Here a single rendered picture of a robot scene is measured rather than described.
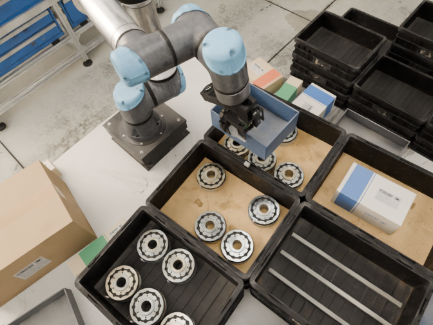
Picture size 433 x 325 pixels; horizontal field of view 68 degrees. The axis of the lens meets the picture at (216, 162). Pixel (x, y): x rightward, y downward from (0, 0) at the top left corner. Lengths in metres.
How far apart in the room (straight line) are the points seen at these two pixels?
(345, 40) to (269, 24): 1.00
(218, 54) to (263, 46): 2.23
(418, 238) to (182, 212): 0.75
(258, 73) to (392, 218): 0.82
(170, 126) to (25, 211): 0.60
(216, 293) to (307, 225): 0.36
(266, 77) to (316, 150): 0.45
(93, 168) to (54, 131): 1.24
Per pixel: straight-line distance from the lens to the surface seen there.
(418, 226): 1.21
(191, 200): 1.14
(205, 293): 1.05
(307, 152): 1.22
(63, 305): 1.33
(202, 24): 0.67
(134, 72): 0.64
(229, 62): 0.59
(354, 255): 1.12
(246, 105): 0.72
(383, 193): 1.11
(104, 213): 1.36
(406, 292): 1.14
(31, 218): 1.25
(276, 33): 2.92
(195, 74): 1.65
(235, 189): 1.14
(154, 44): 0.65
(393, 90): 2.12
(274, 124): 0.98
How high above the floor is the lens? 1.87
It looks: 61 degrees down
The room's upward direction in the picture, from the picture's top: 10 degrees counter-clockwise
